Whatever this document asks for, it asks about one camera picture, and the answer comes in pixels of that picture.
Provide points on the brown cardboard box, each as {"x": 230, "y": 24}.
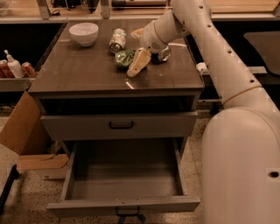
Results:
{"x": 25, "y": 135}

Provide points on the black office chair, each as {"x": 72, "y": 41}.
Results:
{"x": 267, "y": 45}

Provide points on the red can at edge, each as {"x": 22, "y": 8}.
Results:
{"x": 5, "y": 69}

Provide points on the blue pepsi can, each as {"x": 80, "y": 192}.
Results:
{"x": 162, "y": 56}

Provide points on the open grey middle drawer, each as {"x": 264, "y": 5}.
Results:
{"x": 124, "y": 177}

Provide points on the green crushed can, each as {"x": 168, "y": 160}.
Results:
{"x": 123, "y": 59}

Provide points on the red soda can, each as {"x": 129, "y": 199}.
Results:
{"x": 29, "y": 70}

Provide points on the white green soda can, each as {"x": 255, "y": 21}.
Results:
{"x": 118, "y": 40}

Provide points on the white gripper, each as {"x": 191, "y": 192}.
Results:
{"x": 150, "y": 38}

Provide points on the white bowl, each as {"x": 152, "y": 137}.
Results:
{"x": 85, "y": 34}

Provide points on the black stand leg left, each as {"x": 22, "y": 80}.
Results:
{"x": 14, "y": 174}

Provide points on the closed grey top drawer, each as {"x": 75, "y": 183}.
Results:
{"x": 123, "y": 126}

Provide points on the grey drawer cabinet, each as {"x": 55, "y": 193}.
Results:
{"x": 84, "y": 81}

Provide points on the white pump bottle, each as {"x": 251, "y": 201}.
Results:
{"x": 14, "y": 66}

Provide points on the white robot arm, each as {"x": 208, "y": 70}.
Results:
{"x": 241, "y": 144}

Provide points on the folded white cloth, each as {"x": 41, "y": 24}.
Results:
{"x": 202, "y": 68}

